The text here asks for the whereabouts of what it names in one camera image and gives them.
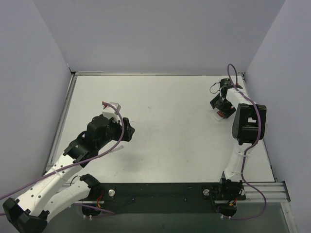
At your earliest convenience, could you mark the white red remote control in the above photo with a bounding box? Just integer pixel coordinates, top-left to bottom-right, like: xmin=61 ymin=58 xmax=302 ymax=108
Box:
xmin=212 ymin=110 xmax=225 ymax=122

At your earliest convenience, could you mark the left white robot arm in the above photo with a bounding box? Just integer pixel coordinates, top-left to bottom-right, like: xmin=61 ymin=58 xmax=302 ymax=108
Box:
xmin=3 ymin=115 xmax=135 ymax=233

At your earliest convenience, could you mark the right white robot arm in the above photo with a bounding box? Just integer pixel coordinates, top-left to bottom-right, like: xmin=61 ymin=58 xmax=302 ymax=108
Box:
xmin=210 ymin=78 xmax=267 ymax=198

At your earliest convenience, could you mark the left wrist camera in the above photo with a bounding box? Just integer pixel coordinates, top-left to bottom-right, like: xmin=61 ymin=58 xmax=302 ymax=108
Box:
xmin=102 ymin=101 xmax=121 ymax=123

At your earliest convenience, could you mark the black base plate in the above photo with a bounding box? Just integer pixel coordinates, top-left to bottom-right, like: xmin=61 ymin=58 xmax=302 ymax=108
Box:
xmin=83 ymin=183 xmax=246 ymax=215

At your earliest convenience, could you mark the aluminium rail frame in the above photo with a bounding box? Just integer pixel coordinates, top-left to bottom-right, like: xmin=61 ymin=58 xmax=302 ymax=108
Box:
xmin=46 ymin=75 xmax=288 ymax=233

